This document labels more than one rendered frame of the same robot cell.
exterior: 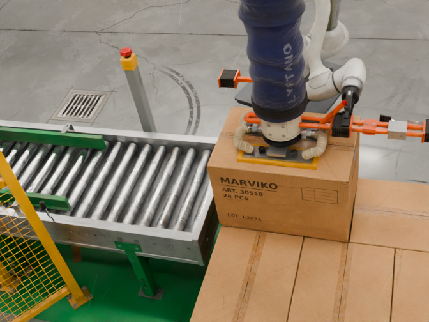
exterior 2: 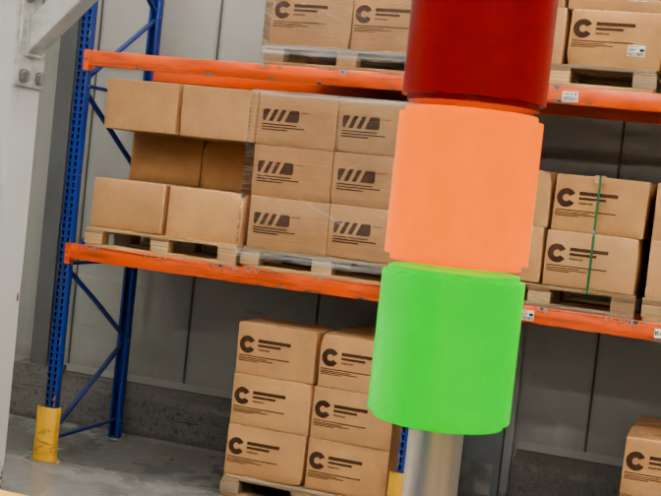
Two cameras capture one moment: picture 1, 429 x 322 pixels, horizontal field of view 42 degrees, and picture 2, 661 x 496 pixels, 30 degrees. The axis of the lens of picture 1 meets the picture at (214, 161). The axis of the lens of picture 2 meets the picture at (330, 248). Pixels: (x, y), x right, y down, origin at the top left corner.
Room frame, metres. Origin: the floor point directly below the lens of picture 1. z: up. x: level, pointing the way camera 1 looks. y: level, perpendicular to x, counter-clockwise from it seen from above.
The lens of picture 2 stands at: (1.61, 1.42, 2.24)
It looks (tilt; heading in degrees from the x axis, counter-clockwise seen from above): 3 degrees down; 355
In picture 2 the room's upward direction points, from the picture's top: 6 degrees clockwise
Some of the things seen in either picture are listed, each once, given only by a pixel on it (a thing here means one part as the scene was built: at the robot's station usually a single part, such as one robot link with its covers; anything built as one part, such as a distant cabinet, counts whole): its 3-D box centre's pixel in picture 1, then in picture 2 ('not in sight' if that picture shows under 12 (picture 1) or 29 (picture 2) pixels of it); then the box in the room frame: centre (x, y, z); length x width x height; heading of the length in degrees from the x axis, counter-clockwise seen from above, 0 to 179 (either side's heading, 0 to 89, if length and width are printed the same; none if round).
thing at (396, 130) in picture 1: (397, 130); not in sight; (1.55, -0.73, 1.08); 0.07 x 0.07 x 0.04; 65
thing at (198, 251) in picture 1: (218, 201); not in sight; (1.91, 0.02, 0.48); 0.70 x 0.03 x 0.15; 156
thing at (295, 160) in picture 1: (278, 153); not in sight; (1.66, -0.27, 0.98); 0.34 x 0.10 x 0.05; 65
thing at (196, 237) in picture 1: (215, 188); not in sight; (1.91, 0.02, 0.58); 0.70 x 0.03 x 0.06; 156
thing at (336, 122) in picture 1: (341, 124); not in sight; (1.64, -0.53, 1.08); 0.10 x 0.08 x 0.06; 155
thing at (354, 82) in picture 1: (351, 89); not in sight; (1.85, -0.64, 1.08); 0.09 x 0.06 x 0.09; 66
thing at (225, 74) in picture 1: (229, 78); not in sight; (2.11, -0.14, 1.08); 0.09 x 0.08 x 0.05; 155
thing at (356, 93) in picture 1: (350, 99); not in sight; (1.78, -0.61, 1.08); 0.09 x 0.07 x 0.08; 156
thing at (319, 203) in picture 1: (287, 172); not in sight; (1.76, -0.32, 0.75); 0.60 x 0.40 x 0.40; 65
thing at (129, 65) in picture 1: (148, 125); not in sight; (2.60, 0.35, 0.50); 0.07 x 0.07 x 1.00; 66
